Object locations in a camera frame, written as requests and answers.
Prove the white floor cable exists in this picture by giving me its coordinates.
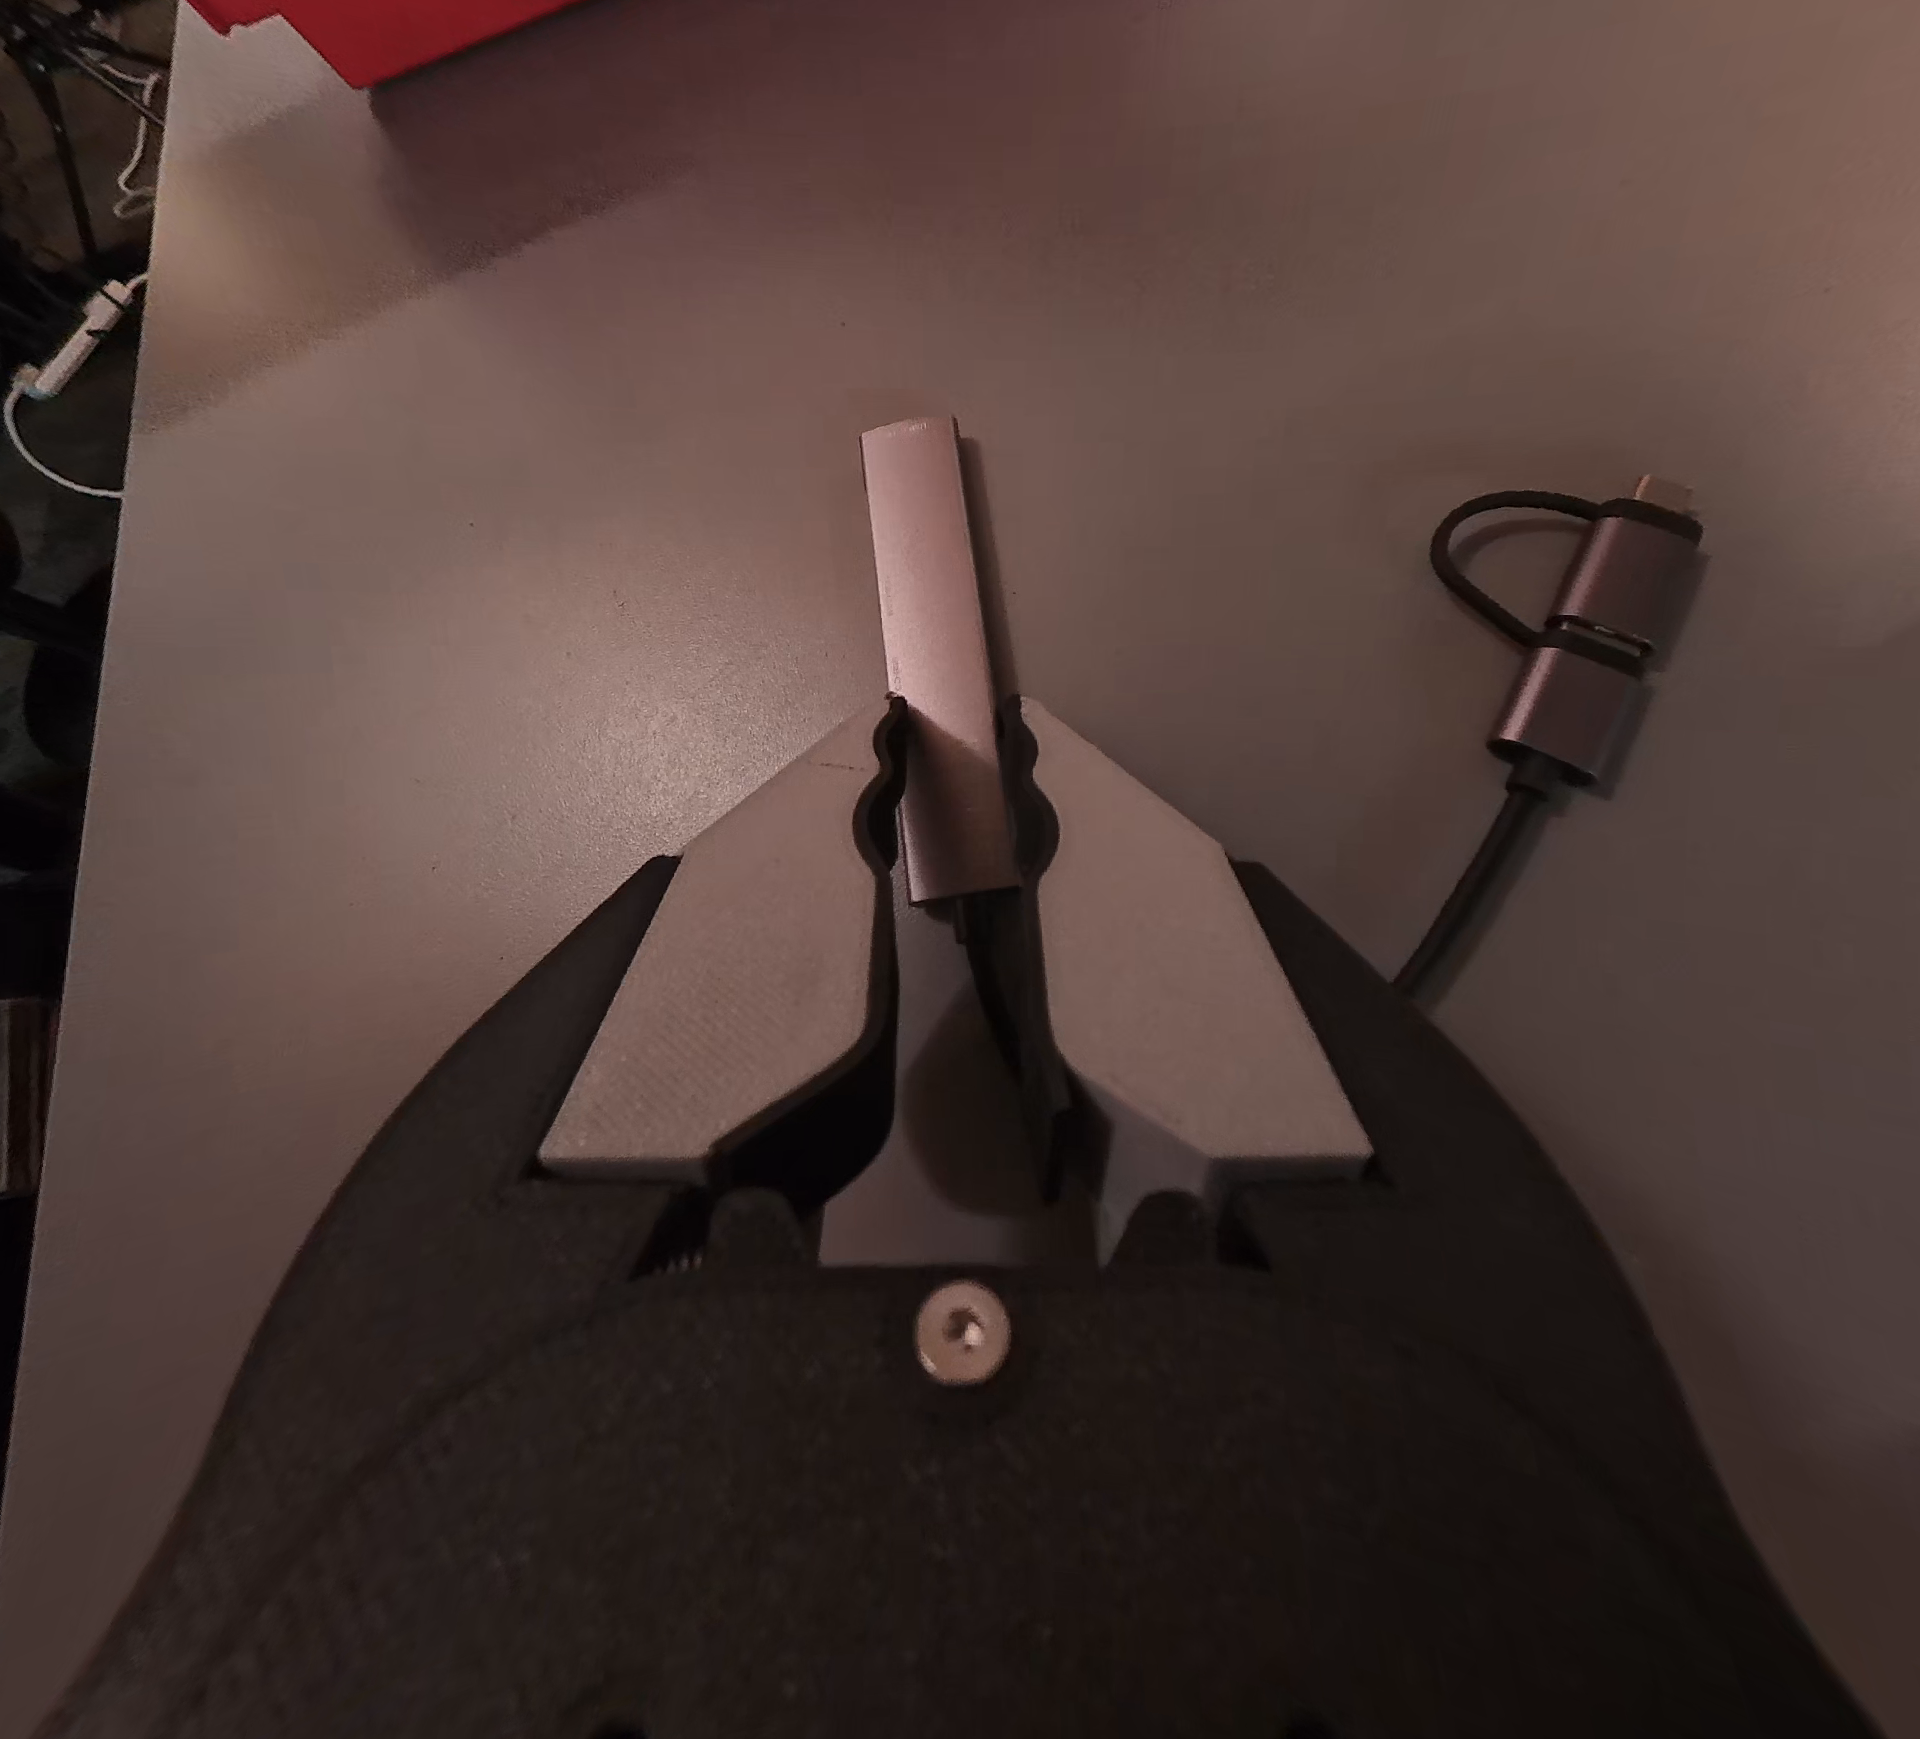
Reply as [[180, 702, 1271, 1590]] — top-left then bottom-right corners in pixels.
[[0, 271, 152, 504]]

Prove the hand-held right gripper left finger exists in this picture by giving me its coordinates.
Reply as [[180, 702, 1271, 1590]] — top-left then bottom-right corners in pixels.
[[534, 700, 902, 1206]]

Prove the black hub cable with adapter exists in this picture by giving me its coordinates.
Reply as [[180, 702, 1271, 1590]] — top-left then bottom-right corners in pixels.
[[1386, 465, 1711, 1005]]

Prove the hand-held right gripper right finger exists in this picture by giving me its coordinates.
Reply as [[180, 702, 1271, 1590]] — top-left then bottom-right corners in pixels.
[[1013, 700, 1383, 1261]]

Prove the grey usb hub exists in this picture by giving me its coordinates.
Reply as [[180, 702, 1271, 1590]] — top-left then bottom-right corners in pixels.
[[860, 415, 1045, 908]]

